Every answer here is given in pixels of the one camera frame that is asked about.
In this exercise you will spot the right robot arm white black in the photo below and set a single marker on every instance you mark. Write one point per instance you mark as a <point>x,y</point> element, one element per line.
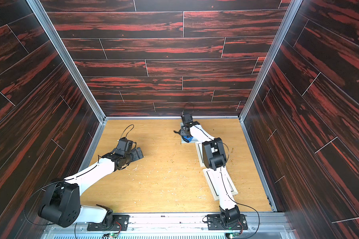
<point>215,159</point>

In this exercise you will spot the cream picture frame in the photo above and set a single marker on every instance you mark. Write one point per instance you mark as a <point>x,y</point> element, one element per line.
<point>215,179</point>
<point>199,154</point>

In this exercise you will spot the cream near picture frame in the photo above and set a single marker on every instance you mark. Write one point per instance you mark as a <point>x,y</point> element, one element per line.
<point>215,179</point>

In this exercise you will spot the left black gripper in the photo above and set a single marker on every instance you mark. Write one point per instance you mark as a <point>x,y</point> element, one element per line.
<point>136,156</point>

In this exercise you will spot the light green picture frame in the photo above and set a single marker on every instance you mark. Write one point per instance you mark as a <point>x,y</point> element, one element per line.
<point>185,131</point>

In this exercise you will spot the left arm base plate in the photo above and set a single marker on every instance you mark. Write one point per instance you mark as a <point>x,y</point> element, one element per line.
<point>118,222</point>

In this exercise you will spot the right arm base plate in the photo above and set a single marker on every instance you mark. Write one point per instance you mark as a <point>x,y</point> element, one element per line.
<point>215,222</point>

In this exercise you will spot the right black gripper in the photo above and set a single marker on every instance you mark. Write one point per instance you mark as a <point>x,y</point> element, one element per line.
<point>183,131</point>

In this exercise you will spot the aluminium front rail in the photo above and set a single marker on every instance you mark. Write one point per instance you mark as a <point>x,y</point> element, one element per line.
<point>181,226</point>

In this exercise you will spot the cream middle picture frame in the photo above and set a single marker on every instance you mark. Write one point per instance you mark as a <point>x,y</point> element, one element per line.
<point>199,154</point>

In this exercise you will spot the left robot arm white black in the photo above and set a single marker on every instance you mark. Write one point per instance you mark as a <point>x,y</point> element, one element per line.
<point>61,203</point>

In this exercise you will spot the blue microfiber cloth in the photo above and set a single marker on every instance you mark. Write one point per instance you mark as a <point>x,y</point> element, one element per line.
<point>187,139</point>

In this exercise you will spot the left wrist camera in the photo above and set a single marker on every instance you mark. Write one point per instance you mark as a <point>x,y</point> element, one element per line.
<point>125,145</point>

